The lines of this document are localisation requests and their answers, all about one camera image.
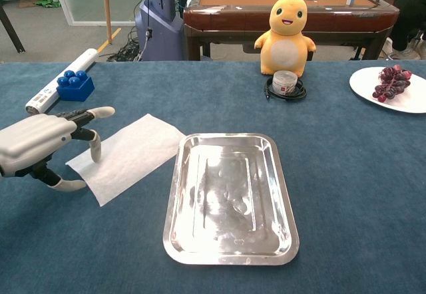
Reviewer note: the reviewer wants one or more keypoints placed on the green object on floor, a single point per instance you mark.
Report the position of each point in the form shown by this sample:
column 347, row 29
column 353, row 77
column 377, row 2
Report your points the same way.
column 48, row 2

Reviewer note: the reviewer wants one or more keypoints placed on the blue grey machine body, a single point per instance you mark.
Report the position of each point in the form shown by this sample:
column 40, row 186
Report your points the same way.
column 159, row 34

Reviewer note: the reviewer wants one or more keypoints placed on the brown mahjong table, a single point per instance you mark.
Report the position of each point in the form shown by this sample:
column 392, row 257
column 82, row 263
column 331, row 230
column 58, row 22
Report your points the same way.
column 233, row 18

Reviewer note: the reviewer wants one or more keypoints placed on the small clear jar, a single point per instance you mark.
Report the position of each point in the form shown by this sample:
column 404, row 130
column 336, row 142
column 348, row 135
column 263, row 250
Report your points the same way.
column 284, row 82

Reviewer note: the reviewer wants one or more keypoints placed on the seated person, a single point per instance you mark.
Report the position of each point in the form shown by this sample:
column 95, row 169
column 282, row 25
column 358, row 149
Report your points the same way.
column 407, row 14

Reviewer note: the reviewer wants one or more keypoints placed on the yellow plush toy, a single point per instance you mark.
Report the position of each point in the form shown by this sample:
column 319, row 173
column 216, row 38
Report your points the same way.
column 286, row 48

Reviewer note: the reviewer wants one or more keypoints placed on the blue toy building block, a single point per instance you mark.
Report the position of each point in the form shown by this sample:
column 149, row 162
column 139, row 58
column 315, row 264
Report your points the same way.
column 76, row 91

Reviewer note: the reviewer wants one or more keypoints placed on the white paper sheet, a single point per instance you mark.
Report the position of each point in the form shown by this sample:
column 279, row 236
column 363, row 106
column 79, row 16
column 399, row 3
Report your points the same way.
column 133, row 154

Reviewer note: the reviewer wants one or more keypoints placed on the black slanted table leg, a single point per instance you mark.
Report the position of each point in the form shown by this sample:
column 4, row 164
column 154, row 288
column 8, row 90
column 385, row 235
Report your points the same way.
column 11, row 29

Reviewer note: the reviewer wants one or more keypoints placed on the blue felt tablecloth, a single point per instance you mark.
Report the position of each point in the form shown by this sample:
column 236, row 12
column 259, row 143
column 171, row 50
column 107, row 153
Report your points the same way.
column 333, row 174

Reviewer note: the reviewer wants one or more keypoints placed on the shiny metal tray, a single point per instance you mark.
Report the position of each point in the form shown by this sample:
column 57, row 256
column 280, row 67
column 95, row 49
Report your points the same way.
column 229, row 201

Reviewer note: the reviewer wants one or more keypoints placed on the white film roll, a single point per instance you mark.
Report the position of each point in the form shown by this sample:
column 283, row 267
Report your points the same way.
column 43, row 97

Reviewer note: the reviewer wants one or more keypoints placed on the white plate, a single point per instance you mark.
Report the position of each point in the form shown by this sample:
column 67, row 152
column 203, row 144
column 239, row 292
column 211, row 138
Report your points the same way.
column 362, row 84

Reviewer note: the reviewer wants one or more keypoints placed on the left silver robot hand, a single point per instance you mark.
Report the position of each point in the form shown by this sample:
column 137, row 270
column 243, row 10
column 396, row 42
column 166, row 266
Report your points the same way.
column 33, row 141

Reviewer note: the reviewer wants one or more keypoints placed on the bunch of red grapes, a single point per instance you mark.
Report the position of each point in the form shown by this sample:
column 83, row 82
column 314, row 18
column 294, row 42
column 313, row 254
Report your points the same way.
column 392, row 82

